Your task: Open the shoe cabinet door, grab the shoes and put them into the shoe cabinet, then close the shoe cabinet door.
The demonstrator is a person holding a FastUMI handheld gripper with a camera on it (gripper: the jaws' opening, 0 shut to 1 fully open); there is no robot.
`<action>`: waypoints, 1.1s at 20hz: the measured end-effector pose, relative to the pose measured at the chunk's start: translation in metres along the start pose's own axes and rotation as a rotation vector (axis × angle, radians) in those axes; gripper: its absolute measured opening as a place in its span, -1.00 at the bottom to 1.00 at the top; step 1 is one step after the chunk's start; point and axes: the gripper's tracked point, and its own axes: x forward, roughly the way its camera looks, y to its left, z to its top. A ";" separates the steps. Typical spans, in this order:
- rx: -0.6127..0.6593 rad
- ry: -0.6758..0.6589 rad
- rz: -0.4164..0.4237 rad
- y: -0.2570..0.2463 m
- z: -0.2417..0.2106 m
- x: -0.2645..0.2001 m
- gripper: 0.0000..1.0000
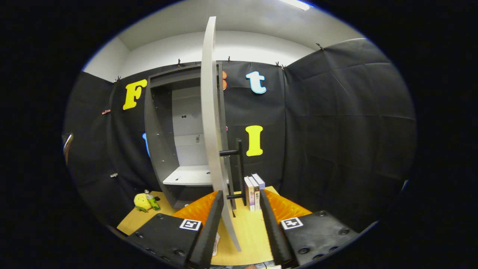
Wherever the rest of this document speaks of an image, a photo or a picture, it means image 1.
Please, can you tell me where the yellow plush toy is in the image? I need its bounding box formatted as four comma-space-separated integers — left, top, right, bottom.
134, 193, 153, 213

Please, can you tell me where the black backdrop cloth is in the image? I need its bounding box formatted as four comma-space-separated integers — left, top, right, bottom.
62, 37, 417, 239

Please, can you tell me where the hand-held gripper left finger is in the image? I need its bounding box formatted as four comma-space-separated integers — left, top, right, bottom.
127, 190, 224, 269

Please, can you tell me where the green bottle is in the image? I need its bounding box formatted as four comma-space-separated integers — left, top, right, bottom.
145, 190, 161, 211

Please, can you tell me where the black door handle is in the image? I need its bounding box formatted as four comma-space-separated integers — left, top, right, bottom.
220, 138, 248, 207

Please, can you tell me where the white spine book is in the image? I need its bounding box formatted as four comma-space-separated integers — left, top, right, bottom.
244, 176, 255, 211

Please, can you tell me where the brown spine book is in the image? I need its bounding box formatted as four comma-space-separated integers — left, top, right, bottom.
249, 176, 261, 210

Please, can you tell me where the grey shoe cabinet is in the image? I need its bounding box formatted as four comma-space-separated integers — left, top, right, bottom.
144, 64, 236, 210

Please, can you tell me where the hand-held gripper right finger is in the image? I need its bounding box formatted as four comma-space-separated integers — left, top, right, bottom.
259, 189, 360, 266

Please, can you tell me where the long ceiling light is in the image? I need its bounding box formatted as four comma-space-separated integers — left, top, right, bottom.
278, 0, 312, 11

